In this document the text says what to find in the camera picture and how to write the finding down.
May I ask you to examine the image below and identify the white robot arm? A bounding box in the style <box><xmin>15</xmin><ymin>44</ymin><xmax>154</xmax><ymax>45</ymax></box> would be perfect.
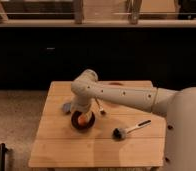
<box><xmin>71</xmin><ymin>69</ymin><xmax>196</xmax><ymax>171</ymax></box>

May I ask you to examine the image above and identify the black bowl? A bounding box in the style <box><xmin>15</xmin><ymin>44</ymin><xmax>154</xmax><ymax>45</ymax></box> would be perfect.
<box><xmin>71</xmin><ymin>111</ymin><xmax>95</xmax><ymax>130</ymax></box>

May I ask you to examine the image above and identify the blue sponge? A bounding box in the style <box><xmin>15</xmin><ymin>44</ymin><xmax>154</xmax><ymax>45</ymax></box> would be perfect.
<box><xmin>62</xmin><ymin>102</ymin><xmax>71</xmax><ymax>114</ymax></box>

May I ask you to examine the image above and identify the black white dish brush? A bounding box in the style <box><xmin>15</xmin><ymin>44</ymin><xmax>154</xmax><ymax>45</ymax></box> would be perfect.
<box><xmin>112</xmin><ymin>120</ymin><xmax>151</xmax><ymax>140</ymax></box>

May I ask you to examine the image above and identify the orange bowl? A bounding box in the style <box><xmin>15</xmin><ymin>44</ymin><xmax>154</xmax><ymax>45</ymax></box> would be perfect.
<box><xmin>108</xmin><ymin>82</ymin><xmax>123</xmax><ymax>86</ymax></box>

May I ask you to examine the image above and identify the wooden folding table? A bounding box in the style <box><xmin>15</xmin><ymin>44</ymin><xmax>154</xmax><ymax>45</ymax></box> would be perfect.
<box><xmin>29</xmin><ymin>81</ymin><xmax>165</xmax><ymax>168</ymax></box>

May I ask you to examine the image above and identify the black pole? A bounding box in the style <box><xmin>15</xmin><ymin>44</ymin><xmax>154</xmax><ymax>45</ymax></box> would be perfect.
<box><xmin>0</xmin><ymin>143</ymin><xmax>8</xmax><ymax>171</ymax></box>

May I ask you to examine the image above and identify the wooden handled fork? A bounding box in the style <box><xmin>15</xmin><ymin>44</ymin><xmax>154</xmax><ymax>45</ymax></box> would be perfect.
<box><xmin>95</xmin><ymin>98</ymin><xmax>106</xmax><ymax>115</ymax></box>

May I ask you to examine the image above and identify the wooden shelf rail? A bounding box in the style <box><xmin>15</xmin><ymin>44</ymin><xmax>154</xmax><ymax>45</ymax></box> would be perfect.
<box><xmin>0</xmin><ymin>0</ymin><xmax>196</xmax><ymax>28</ymax></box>

